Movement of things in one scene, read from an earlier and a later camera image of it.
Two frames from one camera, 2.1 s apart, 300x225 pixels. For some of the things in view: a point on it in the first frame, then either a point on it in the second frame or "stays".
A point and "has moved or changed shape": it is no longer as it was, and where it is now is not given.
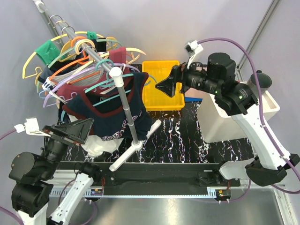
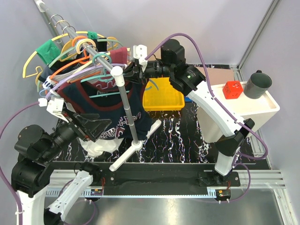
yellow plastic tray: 155,100 stays
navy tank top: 109,121 has moved or changed shape
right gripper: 180,73 -> 134,73
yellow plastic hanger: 25,69 stays
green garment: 48,53 stays
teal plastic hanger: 110,62 -> 109,59
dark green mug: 265,81 stays
